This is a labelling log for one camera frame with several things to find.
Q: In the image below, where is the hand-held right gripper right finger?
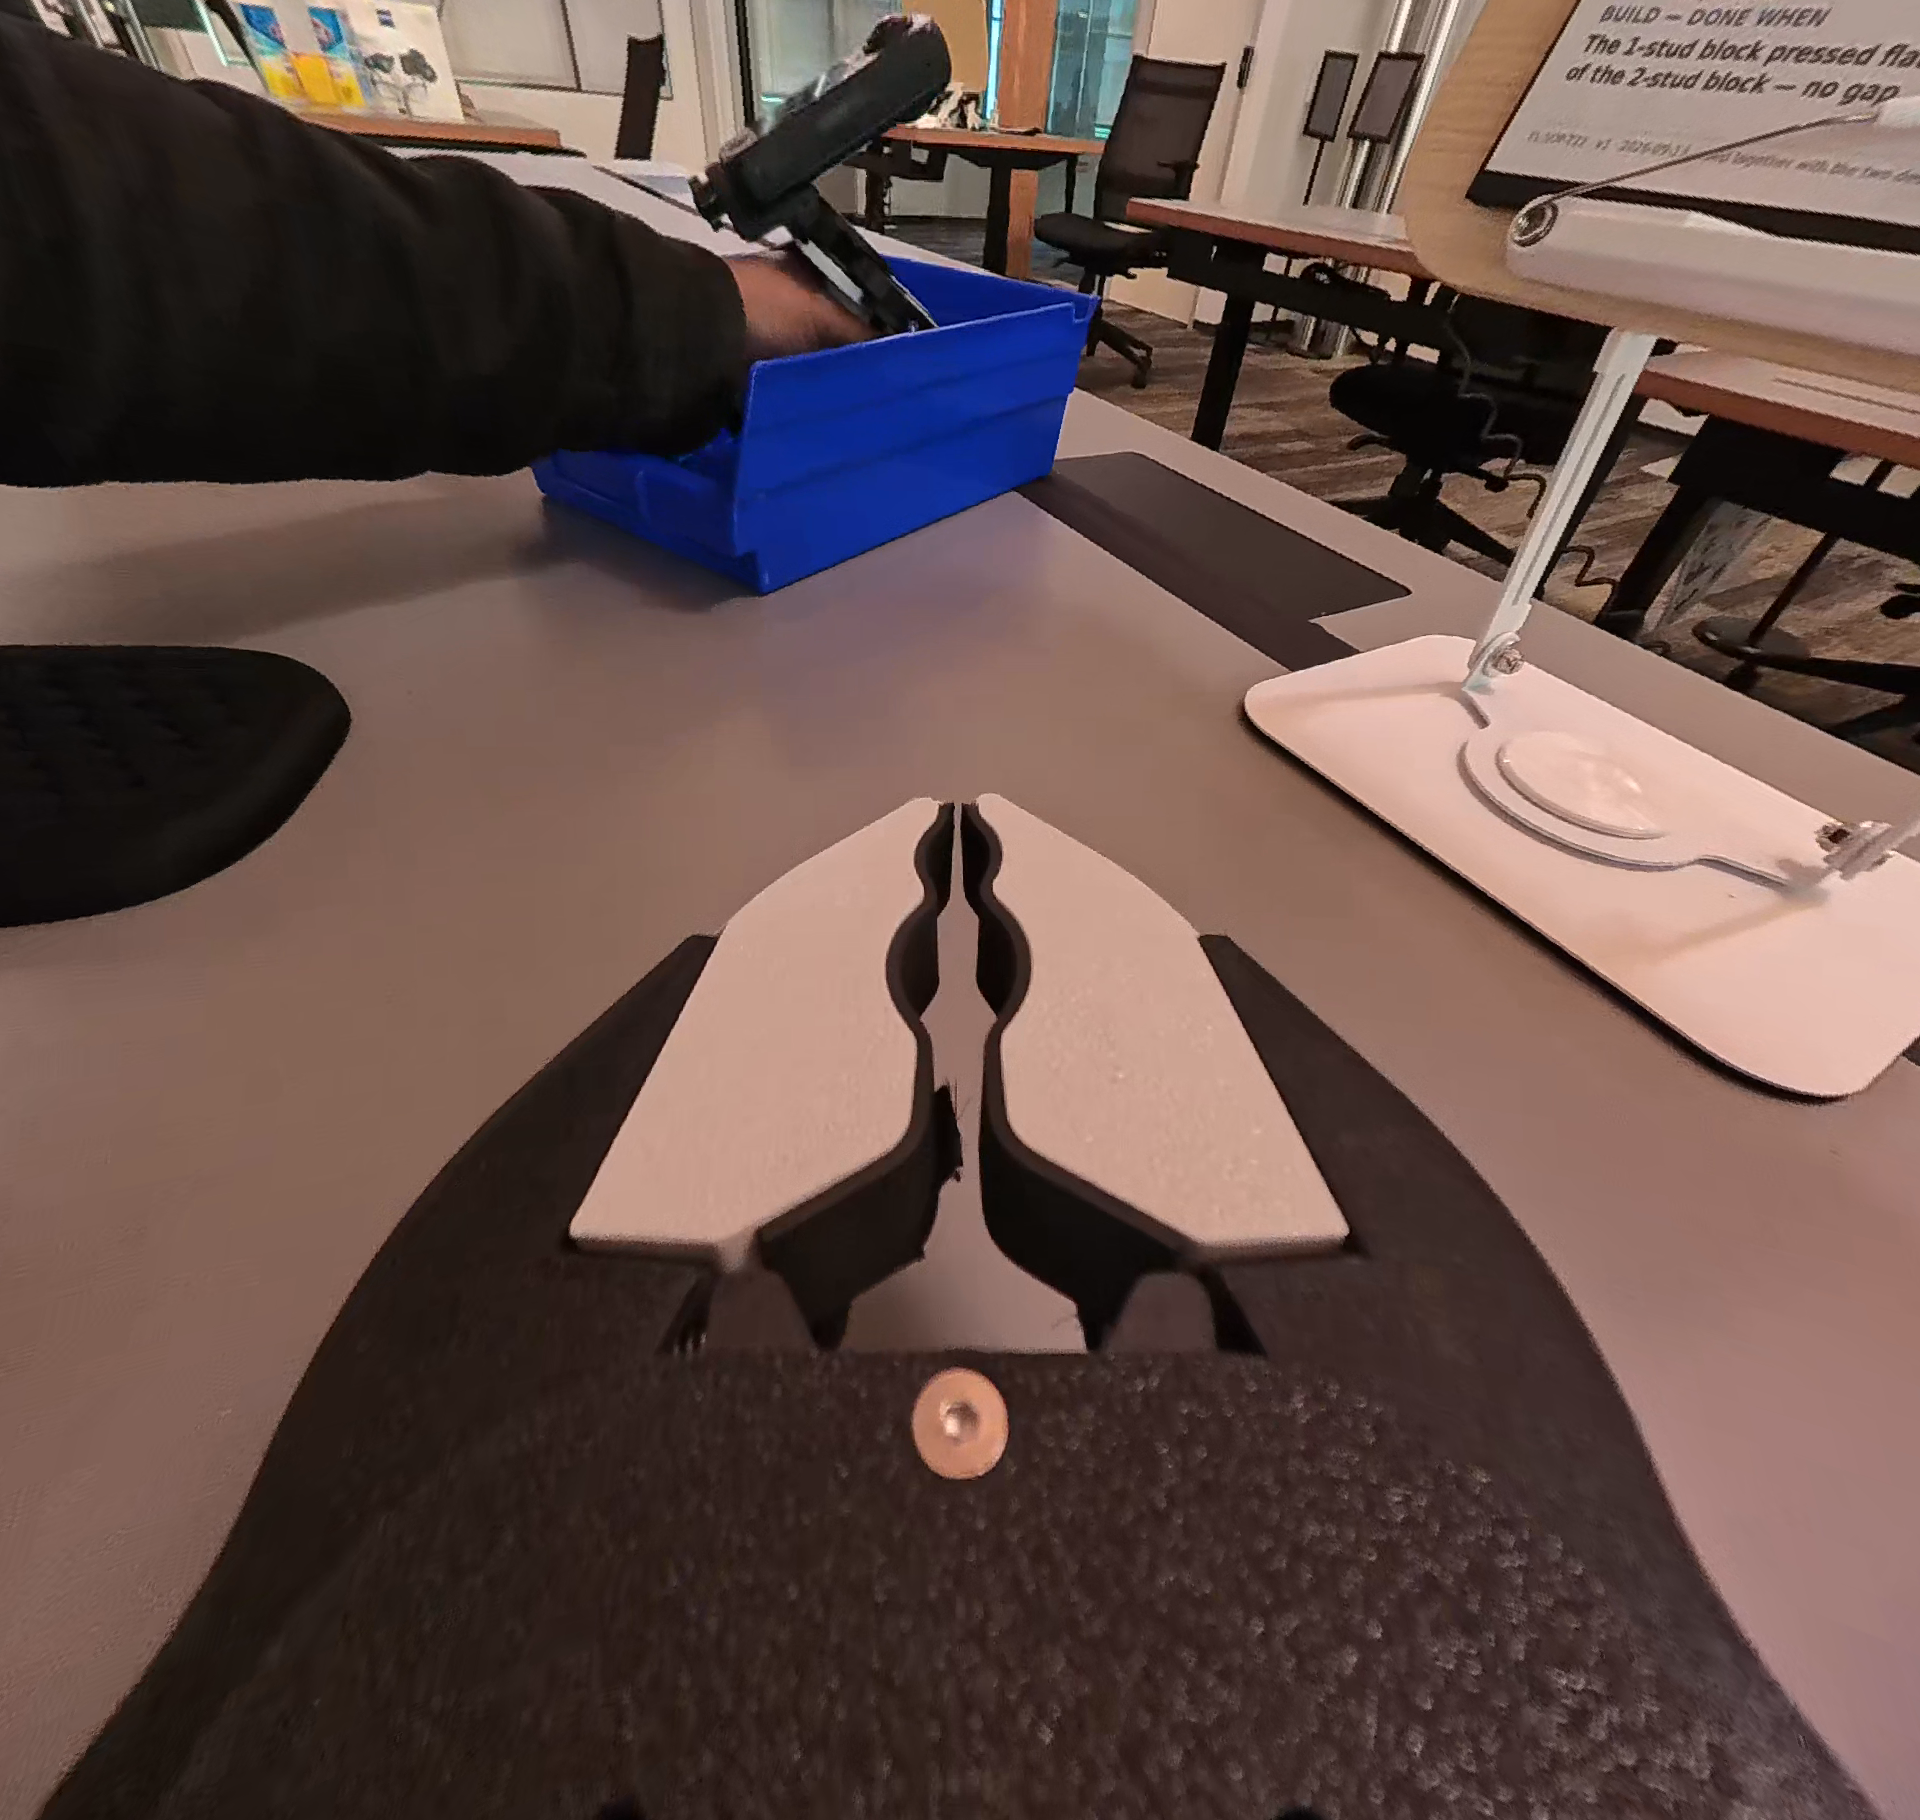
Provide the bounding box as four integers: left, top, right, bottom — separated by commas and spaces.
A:
959, 795, 1352, 1355

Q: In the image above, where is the white base document stand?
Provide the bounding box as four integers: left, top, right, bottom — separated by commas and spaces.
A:
1244, 0, 1920, 1104

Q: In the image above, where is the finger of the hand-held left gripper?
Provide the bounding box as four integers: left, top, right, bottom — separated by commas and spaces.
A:
792, 218, 941, 340

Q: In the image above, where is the person's left forearm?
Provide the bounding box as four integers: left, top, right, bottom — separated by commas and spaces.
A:
0, 13, 752, 490

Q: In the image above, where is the person's left hand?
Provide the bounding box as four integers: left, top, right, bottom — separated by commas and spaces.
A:
737, 250, 883, 360

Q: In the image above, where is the printed instruction sheet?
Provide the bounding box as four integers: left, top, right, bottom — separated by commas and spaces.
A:
1479, 0, 1920, 233

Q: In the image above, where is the blue plastic bin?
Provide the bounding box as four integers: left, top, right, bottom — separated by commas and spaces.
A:
533, 259, 1101, 596

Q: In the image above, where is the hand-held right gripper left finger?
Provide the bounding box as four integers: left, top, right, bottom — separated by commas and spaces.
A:
570, 796, 964, 1348

